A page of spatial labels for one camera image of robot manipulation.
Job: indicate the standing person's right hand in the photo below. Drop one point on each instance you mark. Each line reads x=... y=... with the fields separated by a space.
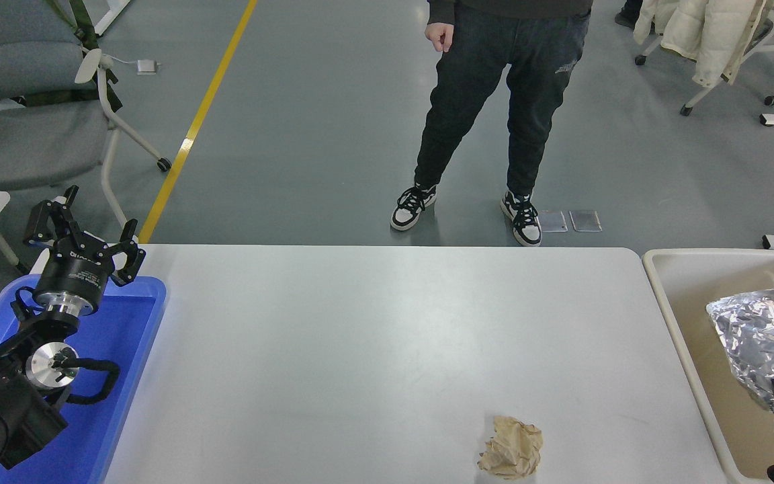
x=439 y=37

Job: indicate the grey office chair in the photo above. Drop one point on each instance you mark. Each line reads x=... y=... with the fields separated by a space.
x=24 y=134

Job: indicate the white power adapter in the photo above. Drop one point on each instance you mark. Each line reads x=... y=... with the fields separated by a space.
x=147 y=66

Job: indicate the silver foil tray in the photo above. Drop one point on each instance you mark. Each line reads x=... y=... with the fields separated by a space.
x=760 y=336

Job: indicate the tan paper ball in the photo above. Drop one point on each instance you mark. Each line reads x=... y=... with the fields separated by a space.
x=511 y=447

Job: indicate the cream padded coat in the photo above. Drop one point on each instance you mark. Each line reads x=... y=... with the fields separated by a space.
x=709 y=37

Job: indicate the standing person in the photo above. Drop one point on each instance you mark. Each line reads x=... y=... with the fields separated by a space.
x=467 y=87

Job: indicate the blue plastic tray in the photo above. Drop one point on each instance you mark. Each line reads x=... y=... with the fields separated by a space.
x=125 y=349

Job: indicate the large beige plastic bin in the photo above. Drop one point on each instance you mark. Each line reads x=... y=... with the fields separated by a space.
x=682 y=323

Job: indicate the white desk leg frame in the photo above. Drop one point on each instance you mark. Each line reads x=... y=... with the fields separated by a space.
x=113 y=13

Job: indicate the person beside white chair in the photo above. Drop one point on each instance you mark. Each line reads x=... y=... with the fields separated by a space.
x=629 y=15

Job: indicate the silver floor plate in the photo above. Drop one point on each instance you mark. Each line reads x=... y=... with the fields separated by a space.
x=553 y=221
x=585 y=220

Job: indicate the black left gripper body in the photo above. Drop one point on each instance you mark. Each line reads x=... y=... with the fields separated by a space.
x=74 y=275

